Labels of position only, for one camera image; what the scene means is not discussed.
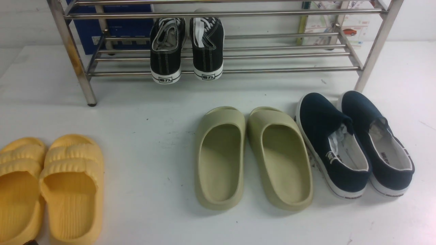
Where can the olive green slide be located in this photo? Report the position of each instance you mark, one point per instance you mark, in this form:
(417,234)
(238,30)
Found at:
(220,141)
(282,157)

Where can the left yellow ribbed slide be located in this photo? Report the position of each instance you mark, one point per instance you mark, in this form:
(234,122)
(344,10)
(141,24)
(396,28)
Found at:
(21,203)

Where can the blue box behind rack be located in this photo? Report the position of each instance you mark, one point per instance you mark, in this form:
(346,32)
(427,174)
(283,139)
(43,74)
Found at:
(89,31)

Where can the navy slip-on shoe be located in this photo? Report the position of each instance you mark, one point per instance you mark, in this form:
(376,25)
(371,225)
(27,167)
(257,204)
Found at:
(392,166)
(331,139)

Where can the left olive green slide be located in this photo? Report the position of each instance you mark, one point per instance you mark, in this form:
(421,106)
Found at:
(220,141)

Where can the right black canvas sneaker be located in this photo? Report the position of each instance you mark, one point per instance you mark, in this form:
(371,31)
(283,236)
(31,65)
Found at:
(207,39)

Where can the left black canvas sneaker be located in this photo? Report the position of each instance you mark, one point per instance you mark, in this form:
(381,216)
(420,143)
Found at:
(168,36)

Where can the yellow ribbed slide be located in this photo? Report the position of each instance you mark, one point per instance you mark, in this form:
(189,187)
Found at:
(72,184)
(21,203)

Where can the right olive green slide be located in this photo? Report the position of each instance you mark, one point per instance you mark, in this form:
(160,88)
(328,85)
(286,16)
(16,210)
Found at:
(282,157)

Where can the black canvas sneaker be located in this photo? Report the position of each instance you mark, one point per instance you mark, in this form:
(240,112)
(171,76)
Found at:
(168,36)
(207,39)

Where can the right yellow ribbed slide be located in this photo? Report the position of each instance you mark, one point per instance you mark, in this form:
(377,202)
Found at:
(72,184)

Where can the stainless steel shoe rack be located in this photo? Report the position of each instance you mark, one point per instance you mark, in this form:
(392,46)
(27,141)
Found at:
(271,38)

